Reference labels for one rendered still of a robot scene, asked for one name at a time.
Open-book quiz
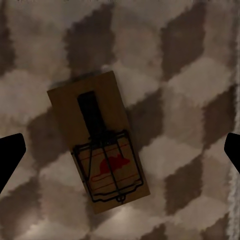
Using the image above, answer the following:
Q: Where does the mousetrap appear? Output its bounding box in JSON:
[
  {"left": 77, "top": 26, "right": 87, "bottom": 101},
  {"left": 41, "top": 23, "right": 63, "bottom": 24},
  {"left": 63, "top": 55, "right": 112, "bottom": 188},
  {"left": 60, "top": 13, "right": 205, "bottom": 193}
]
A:
[{"left": 47, "top": 71, "right": 151, "bottom": 215}]

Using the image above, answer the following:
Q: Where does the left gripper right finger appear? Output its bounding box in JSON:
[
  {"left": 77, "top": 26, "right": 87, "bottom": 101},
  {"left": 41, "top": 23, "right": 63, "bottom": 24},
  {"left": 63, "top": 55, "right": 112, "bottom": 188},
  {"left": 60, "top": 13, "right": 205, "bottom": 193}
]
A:
[{"left": 224, "top": 133, "right": 240, "bottom": 173}]

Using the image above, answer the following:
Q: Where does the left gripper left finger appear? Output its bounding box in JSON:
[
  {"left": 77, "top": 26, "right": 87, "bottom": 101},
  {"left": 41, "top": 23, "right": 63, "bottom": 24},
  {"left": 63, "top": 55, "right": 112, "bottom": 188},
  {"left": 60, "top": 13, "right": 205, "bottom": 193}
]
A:
[{"left": 0, "top": 133, "right": 26, "bottom": 193}]

